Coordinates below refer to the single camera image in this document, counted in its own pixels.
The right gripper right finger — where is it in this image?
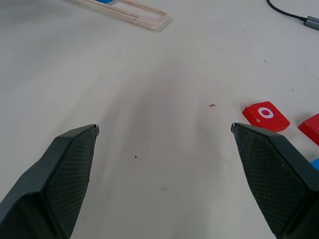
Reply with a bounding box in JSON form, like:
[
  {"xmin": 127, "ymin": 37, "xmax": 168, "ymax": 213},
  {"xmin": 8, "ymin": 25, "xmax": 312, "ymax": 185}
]
[{"xmin": 231, "ymin": 122, "xmax": 319, "ymax": 239}]

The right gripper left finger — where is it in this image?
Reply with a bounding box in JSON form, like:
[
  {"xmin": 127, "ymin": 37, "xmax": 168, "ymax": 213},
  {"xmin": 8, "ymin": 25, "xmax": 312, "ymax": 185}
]
[{"xmin": 0, "ymin": 123, "xmax": 100, "ymax": 239}]

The red letter b block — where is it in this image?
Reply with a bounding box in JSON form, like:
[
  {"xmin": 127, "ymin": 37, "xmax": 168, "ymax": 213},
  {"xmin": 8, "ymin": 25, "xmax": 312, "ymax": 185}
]
[{"xmin": 298, "ymin": 114, "xmax": 319, "ymax": 147}]

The red letter o block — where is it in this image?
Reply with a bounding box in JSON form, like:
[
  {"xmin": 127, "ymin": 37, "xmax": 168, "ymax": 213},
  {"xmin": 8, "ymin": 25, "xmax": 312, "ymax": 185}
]
[{"xmin": 242, "ymin": 101, "xmax": 291, "ymax": 133}]

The light wooden letter tray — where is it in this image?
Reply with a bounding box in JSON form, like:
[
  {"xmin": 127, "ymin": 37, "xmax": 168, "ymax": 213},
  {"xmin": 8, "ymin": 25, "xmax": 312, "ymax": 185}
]
[{"xmin": 66, "ymin": 0, "xmax": 173, "ymax": 31}]

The grey usb hub with cable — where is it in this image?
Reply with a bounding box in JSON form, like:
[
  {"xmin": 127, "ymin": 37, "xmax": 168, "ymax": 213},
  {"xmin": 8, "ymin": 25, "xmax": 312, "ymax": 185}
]
[{"xmin": 266, "ymin": 0, "xmax": 319, "ymax": 31}]

